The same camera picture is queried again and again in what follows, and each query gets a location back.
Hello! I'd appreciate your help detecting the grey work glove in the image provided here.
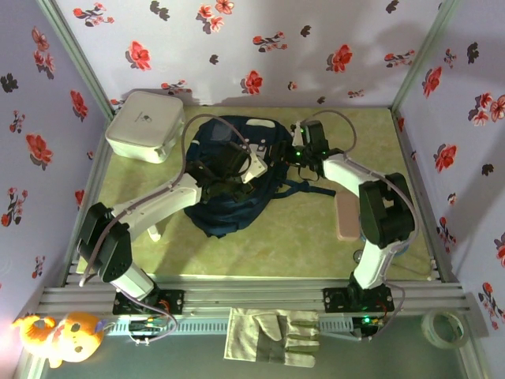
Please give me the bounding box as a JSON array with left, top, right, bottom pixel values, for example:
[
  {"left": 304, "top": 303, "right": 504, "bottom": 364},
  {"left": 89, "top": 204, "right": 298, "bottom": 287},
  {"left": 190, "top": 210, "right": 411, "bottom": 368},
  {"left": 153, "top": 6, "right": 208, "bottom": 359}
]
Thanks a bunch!
[{"left": 223, "top": 307, "right": 320, "bottom": 369}]

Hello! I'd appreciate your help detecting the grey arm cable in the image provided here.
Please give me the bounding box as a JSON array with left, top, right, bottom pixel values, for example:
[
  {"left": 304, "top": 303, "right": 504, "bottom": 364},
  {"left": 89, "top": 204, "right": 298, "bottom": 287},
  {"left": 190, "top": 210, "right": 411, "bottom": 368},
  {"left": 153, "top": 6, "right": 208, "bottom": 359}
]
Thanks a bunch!
[
  {"left": 78, "top": 114, "right": 253, "bottom": 287},
  {"left": 297, "top": 110, "right": 420, "bottom": 317}
]

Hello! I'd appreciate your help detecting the white zippered storage case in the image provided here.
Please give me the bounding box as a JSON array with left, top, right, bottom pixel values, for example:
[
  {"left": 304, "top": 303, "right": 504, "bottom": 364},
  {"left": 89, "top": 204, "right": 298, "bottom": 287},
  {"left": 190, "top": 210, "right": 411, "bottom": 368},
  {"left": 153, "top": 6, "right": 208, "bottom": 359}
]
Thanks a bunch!
[{"left": 104, "top": 91, "right": 187, "bottom": 163}]

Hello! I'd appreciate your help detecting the aluminium side rail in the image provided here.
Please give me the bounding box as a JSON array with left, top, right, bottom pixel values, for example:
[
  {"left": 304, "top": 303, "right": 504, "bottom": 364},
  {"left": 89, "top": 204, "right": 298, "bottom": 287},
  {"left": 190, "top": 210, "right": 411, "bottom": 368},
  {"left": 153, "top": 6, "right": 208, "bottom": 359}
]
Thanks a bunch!
[
  {"left": 61, "top": 114, "right": 115, "bottom": 287},
  {"left": 392, "top": 110, "right": 461, "bottom": 283}
]

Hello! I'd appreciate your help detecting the aluminium frame rail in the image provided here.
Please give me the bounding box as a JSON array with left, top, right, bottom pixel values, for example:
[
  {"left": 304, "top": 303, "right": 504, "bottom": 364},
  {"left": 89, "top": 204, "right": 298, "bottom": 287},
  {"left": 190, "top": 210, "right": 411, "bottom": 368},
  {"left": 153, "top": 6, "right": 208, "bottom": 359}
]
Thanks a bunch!
[{"left": 37, "top": 274, "right": 481, "bottom": 317}]

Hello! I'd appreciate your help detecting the aluminium frame post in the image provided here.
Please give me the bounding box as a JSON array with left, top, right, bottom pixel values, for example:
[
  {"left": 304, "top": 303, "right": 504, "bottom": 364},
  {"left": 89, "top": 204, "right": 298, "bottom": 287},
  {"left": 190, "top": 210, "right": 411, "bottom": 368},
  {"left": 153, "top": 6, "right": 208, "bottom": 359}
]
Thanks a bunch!
[
  {"left": 390, "top": 0, "right": 462, "bottom": 114},
  {"left": 35, "top": 0, "right": 115, "bottom": 119}
]

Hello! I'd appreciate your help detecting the green circuit board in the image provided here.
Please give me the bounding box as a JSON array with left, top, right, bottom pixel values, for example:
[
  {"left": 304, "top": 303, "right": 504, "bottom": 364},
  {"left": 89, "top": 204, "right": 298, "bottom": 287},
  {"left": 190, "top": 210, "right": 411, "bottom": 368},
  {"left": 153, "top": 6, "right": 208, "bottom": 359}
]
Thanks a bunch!
[
  {"left": 353, "top": 315, "right": 390, "bottom": 340},
  {"left": 128, "top": 319, "right": 170, "bottom": 344}
]

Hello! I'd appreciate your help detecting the white slotted cable duct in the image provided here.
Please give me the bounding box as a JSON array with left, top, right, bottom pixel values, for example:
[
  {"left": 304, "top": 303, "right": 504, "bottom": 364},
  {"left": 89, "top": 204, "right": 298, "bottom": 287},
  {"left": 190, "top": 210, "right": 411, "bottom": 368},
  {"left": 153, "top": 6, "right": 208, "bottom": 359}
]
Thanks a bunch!
[{"left": 106, "top": 317, "right": 356, "bottom": 336}]

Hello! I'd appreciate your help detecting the clear tape roll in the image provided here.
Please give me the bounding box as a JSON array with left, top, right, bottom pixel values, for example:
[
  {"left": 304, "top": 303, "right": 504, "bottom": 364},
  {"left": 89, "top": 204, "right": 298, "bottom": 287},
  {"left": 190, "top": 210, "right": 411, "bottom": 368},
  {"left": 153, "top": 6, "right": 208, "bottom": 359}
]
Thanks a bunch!
[{"left": 420, "top": 308, "right": 470, "bottom": 351}]

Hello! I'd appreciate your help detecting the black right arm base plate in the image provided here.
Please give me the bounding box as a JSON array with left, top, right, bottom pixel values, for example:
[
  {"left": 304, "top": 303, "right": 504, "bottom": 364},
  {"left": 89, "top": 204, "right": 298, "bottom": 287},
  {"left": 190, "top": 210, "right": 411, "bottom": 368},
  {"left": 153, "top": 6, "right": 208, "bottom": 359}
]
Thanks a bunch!
[{"left": 322, "top": 287, "right": 395, "bottom": 315}]

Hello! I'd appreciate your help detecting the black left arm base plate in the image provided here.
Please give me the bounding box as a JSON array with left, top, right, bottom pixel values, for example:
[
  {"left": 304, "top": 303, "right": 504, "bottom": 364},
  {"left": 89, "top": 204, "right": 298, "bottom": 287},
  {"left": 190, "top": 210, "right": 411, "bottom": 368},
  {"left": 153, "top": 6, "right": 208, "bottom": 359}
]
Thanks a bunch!
[{"left": 112, "top": 287, "right": 185, "bottom": 316}]

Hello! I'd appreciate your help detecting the navy blue backpack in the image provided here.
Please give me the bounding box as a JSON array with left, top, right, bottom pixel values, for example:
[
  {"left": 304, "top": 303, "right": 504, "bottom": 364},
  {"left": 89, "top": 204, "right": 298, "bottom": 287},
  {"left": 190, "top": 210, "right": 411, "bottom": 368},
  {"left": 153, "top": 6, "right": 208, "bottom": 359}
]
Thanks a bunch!
[{"left": 184, "top": 114, "right": 336, "bottom": 238}]

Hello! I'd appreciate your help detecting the orange plush toy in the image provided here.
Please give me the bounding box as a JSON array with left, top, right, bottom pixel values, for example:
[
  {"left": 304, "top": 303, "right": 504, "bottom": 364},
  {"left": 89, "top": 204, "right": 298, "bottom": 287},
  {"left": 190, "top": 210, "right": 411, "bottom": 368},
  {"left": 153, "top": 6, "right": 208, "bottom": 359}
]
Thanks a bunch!
[{"left": 11, "top": 311, "right": 106, "bottom": 370}]

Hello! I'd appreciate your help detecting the grey right arm cable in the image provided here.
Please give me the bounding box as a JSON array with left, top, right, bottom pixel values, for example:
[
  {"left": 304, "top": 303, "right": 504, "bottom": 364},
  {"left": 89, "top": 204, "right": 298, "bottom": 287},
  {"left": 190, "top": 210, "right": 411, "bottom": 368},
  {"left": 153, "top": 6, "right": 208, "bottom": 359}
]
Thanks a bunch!
[{"left": 297, "top": 110, "right": 420, "bottom": 317}]

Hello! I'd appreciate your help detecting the blue stethoscope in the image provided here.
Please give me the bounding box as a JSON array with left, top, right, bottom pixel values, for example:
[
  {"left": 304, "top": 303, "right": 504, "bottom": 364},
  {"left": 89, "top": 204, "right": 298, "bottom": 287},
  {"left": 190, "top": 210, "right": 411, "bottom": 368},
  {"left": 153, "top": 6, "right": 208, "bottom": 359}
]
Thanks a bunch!
[{"left": 352, "top": 242, "right": 411, "bottom": 264}]

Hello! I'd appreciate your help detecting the grey left arm cable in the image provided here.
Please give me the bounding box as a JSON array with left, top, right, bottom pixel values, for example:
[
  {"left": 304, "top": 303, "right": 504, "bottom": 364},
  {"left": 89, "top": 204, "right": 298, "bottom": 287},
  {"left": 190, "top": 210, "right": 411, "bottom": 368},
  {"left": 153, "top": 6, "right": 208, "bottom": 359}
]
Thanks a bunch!
[{"left": 78, "top": 114, "right": 253, "bottom": 287}]

